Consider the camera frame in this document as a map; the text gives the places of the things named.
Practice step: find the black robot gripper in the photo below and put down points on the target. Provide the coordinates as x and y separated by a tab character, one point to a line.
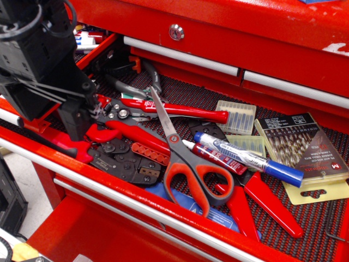
37	64

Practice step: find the blue capped white marker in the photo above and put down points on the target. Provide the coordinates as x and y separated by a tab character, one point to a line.
285	173

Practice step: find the open red small drawer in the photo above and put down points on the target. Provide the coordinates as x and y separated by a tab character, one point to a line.
38	125

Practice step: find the silver drawer lock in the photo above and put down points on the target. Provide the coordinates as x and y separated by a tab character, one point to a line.
176	32

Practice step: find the black red drawer liner mat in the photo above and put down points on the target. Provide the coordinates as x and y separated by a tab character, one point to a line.
106	219

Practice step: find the black ratchet crimper tool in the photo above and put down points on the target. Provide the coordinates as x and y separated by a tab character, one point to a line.
106	151

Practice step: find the white blue label marker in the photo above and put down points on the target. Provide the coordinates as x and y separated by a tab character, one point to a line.
85	49

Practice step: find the red white marker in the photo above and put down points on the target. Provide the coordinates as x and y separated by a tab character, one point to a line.
89	37

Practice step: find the black plastic crate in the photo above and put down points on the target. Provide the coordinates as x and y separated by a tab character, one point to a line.
13	204

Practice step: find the red threadlocker tube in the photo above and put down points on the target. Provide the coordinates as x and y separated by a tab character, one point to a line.
216	157

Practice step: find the clear drill bit case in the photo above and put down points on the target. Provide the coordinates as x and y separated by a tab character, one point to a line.
240	117

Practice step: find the blue plastic package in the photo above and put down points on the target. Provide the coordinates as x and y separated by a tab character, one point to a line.
186	201

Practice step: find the small clear bit case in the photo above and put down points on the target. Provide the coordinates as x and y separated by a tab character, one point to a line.
254	144

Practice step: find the yellowish drill bit set box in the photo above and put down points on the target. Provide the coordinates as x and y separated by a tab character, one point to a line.
300	143

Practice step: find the red tool chest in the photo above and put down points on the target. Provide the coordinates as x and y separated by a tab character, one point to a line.
281	48

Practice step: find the black hex key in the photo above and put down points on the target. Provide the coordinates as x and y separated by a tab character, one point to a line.
329	221

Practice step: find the red handled wire stripper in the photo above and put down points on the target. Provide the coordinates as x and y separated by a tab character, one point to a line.
125	117

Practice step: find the grey handled pliers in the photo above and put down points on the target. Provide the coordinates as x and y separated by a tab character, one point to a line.
126	79

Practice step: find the red grey handled scissors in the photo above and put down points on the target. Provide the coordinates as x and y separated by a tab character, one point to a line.
183	161

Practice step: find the red handled crimping pliers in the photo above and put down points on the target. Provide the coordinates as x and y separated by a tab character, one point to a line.
251	185

